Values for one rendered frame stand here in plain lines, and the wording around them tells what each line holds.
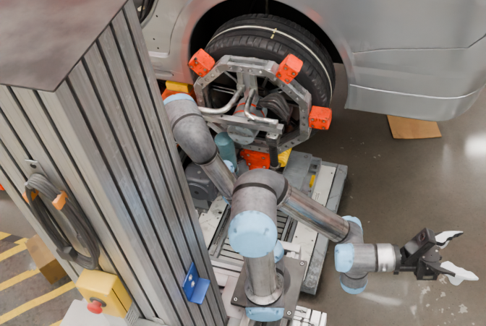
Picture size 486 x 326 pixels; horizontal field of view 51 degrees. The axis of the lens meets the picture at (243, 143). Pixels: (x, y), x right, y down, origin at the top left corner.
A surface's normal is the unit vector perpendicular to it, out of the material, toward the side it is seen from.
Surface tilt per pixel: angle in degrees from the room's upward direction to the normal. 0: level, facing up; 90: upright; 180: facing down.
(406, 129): 1
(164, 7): 90
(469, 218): 0
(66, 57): 0
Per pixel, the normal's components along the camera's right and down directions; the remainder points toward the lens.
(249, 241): -0.07, 0.64
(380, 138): -0.11, -0.67
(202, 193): -0.33, 0.72
